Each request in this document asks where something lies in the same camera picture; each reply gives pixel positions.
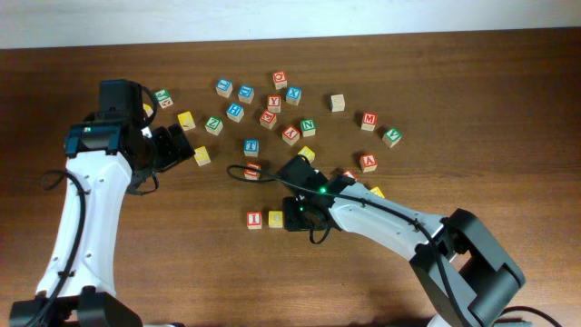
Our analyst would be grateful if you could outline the red letter A block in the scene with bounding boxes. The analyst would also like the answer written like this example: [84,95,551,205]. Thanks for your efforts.
[359,154,378,173]

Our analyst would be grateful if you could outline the yellow block centre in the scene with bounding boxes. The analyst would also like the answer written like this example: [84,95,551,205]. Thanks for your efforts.
[299,146,316,163]

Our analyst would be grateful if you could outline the yellow block upper middle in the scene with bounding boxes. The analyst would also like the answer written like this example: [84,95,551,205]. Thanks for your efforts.
[177,111,196,132]

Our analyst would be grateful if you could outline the yellow block lower middle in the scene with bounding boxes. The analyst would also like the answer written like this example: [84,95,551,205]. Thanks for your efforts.
[194,146,211,166]

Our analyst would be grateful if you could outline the yellow letter S block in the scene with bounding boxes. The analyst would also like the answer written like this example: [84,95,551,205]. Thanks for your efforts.
[369,187,385,198]

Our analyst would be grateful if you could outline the red letter Q block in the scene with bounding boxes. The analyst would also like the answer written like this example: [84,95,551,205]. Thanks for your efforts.
[272,71,288,90]

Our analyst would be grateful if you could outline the yellow letter C block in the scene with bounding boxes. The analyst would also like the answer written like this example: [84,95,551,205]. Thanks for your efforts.
[268,211,284,228]

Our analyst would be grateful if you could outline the blue letter T block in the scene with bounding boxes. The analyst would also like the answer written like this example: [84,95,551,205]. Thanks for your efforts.
[243,139,260,157]

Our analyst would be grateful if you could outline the red letter U block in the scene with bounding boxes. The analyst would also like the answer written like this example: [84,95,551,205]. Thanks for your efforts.
[244,163,261,181]

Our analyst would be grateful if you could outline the green letter V block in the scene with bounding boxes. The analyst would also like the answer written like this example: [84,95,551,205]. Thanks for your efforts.
[382,128,402,148]

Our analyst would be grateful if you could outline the red letter E block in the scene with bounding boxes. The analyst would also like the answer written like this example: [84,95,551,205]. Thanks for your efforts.
[259,110,277,130]

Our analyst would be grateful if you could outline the green letter Z block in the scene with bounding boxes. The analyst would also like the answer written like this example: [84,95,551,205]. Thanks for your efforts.
[204,116,223,135]

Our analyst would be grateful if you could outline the blue letter D block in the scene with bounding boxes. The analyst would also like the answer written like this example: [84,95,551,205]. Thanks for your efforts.
[238,85,254,104]

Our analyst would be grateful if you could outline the blue block top left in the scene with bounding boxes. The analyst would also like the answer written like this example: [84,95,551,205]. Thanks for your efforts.
[215,78,233,98]

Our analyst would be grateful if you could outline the red letter I block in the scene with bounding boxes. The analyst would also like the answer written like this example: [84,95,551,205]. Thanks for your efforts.
[247,212,262,230]

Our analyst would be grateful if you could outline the plain wooden block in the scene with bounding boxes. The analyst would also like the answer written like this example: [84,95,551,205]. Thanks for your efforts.
[330,94,346,113]

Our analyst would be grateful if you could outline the red letter Y block upper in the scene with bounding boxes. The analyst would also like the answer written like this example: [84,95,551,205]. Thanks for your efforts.
[267,94,281,113]

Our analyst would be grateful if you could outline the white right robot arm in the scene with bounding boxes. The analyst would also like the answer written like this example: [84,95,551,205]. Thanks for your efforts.
[277,155,526,326]

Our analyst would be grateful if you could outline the green letter N block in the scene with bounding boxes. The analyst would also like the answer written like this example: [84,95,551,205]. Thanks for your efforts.
[300,119,316,137]

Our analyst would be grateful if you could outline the red number 3 block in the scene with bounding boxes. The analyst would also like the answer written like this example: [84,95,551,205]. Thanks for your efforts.
[342,170,358,181]

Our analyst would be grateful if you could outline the red letter Y block lower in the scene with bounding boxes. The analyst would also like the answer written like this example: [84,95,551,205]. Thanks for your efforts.
[282,125,300,146]

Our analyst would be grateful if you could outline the red letter y block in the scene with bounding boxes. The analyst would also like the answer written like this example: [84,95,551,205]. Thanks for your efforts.
[267,94,281,113]
[282,125,300,146]

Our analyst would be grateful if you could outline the blue letter H block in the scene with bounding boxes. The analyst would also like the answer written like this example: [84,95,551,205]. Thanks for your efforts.
[226,103,244,123]

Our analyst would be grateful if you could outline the red letter M block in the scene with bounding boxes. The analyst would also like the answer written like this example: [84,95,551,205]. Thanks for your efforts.
[361,113,378,132]

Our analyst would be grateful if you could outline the blue letter X block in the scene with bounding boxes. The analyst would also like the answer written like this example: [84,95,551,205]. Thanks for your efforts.
[286,86,302,105]

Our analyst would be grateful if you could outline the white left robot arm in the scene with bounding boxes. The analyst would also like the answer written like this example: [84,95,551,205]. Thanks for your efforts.
[9,79,195,326]

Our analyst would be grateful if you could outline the green letter J block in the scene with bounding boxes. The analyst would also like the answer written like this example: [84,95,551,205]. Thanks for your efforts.
[154,89,173,108]

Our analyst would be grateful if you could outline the yellow block far left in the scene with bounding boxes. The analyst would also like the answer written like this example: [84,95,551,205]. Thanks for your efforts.
[143,104,153,117]

